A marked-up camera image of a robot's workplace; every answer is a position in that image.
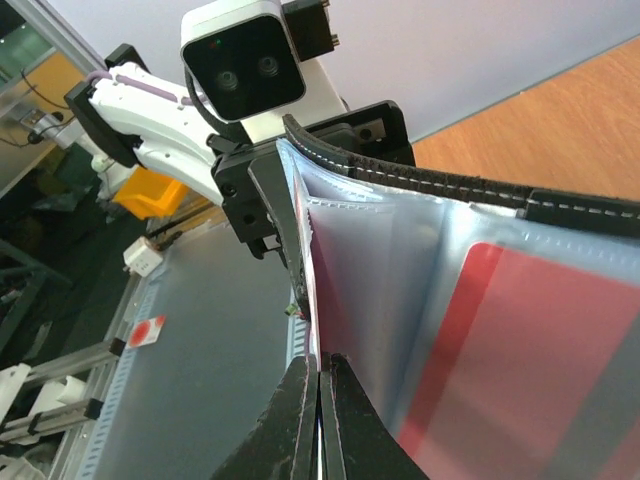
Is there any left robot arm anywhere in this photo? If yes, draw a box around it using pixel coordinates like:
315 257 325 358
65 44 422 302

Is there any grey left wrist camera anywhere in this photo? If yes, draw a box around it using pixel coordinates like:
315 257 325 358
178 0 351 144

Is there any white card with red dot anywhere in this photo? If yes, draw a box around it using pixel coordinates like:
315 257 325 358
127 315 166 349

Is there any yellow crate in background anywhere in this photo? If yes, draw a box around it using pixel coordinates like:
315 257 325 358
113 168 189 220

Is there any white power adapter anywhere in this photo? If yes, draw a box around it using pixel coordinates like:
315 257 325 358
123 236 163 278

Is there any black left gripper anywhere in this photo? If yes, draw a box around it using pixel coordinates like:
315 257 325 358
211 100 415 320

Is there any white slotted cable duct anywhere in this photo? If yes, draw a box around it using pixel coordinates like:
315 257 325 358
49 267 165 479

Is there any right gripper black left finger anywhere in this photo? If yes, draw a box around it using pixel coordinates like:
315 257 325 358
212 356 318 479

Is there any red card in holder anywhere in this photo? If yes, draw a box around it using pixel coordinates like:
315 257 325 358
399 243 639 479

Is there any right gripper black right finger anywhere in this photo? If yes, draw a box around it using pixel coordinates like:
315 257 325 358
319 354 427 479

